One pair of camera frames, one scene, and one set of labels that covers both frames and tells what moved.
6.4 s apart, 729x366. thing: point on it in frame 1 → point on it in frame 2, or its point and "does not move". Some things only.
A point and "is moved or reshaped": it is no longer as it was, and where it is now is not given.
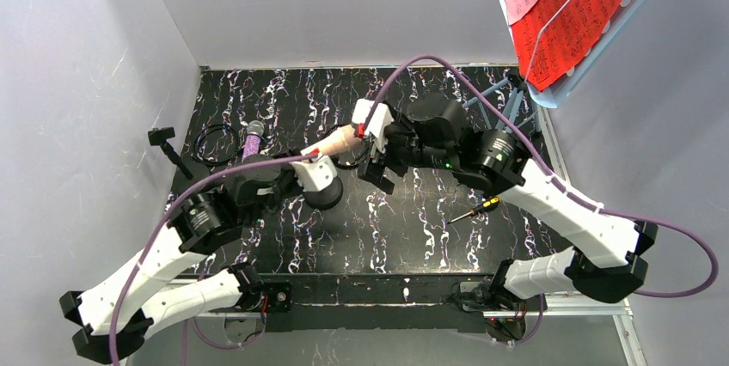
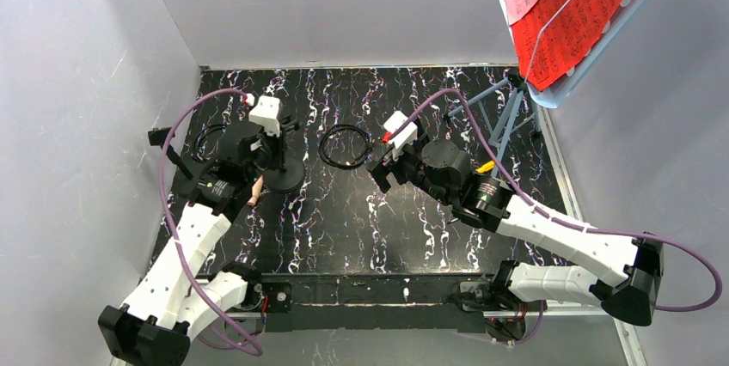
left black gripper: x=285 y=179 → x=281 y=139
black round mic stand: x=327 y=198 is moved or reshaped
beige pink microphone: x=339 y=142 is moved or reshaped
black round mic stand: x=158 y=136 does not move
